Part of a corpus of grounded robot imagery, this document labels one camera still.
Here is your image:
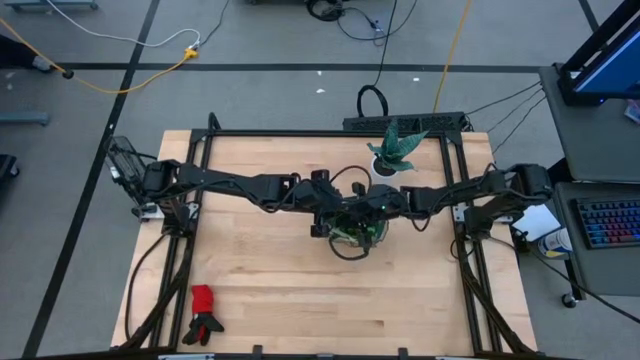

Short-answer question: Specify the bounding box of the monitor on black stand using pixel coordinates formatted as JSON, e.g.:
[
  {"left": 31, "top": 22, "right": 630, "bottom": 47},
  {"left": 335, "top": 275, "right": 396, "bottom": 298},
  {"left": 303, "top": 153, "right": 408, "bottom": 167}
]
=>
[{"left": 556, "top": 0, "right": 640, "bottom": 107}]

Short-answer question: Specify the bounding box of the black aluminium table frame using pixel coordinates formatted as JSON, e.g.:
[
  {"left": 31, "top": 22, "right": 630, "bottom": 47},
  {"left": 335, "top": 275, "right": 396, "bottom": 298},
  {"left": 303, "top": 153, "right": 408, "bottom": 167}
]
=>
[{"left": 119, "top": 112, "right": 539, "bottom": 360}]

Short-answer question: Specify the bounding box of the black cable bundle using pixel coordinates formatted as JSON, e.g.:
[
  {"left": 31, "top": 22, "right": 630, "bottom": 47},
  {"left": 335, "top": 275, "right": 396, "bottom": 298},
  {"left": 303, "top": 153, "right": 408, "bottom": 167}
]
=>
[{"left": 304, "top": 0, "right": 386, "bottom": 47}]

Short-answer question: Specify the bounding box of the blue yellow can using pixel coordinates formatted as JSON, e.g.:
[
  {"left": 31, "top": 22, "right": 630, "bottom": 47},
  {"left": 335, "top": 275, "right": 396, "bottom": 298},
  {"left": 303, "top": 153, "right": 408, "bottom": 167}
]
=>
[{"left": 537, "top": 227, "right": 574, "bottom": 260}]

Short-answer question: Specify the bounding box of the yellow floor cable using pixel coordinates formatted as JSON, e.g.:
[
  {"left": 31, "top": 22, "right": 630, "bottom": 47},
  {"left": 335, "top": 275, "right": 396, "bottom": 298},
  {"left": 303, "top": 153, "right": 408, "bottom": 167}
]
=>
[{"left": 0, "top": 17, "right": 200, "bottom": 95}]

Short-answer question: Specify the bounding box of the grey metal stand foot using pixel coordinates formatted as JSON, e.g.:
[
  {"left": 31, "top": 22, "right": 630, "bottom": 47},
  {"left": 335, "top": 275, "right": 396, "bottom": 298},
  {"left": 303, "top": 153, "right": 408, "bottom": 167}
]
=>
[
  {"left": 3, "top": 0, "right": 100, "bottom": 12},
  {"left": 0, "top": 112, "right": 52, "bottom": 126}
]

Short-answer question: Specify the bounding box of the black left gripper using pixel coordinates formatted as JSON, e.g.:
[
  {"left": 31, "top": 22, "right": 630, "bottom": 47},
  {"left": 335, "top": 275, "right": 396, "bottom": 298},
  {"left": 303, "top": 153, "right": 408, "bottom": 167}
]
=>
[{"left": 295, "top": 169, "right": 351, "bottom": 239}]

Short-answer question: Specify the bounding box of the person's leg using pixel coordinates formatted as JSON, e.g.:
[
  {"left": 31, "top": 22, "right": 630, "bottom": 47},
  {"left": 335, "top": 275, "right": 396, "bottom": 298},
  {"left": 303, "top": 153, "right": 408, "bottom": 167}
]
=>
[{"left": 0, "top": 35, "right": 54, "bottom": 72}]

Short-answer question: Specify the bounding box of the black perforated power bar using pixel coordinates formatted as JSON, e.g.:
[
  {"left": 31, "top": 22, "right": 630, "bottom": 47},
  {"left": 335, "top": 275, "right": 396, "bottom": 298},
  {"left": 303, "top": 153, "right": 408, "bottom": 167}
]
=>
[{"left": 342, "top": 111, "right": 469, "bottom": 134}]

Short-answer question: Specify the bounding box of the black mesh box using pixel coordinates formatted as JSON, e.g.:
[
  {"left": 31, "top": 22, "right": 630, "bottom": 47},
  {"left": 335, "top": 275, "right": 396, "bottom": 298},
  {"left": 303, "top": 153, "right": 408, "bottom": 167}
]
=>
[{"left": 106, "top": 135, "right": 146, "bottom": 181}]

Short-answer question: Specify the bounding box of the potted snake plant white pot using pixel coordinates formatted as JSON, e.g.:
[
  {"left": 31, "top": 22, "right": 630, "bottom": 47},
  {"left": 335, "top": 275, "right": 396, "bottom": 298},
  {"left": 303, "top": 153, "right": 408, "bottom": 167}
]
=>
[{"left": 366, "top": 117, "right": 430, "bottom": 187}]

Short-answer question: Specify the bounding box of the black coiled cable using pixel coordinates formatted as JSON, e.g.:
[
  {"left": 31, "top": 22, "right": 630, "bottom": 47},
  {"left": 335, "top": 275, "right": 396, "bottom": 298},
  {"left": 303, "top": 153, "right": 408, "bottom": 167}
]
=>
[{"left": 356, "top": 0, "right": 400, "bottom": 119}]

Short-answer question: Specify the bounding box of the red black gardening glove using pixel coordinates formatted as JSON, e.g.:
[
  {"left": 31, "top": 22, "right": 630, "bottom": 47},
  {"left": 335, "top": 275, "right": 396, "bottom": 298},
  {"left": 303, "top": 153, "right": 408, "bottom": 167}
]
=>
[{"left": 180, "top": 284, "right": 226, "bottom": 347}]

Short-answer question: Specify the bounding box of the grey computer cart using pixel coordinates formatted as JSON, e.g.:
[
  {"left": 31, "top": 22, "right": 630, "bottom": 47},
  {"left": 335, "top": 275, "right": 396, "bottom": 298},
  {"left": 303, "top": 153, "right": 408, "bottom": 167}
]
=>
[{"left": 538, "top": 64, "right": 640, "bottom": 297}]

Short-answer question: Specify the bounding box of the white floor cable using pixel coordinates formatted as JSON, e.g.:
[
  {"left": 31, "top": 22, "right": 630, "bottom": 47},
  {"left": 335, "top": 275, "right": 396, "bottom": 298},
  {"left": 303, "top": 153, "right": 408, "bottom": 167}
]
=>
[{"left": 44, "top": 0, "right": 202, "bottom": 49}]

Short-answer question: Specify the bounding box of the yellow hanging cord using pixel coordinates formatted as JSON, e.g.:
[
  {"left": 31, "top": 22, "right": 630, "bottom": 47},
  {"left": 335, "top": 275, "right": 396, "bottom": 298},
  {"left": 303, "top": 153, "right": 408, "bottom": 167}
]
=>
[{"left": 432, "top": 0, "right": 474, "bottom": 114}]

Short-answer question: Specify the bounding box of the backlit keyboard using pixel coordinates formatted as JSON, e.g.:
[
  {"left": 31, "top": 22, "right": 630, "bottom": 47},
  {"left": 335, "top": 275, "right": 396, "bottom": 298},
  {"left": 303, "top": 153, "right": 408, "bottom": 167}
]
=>
[{"left": 574, "top": 197, "right": 640, "bottom": 250}]

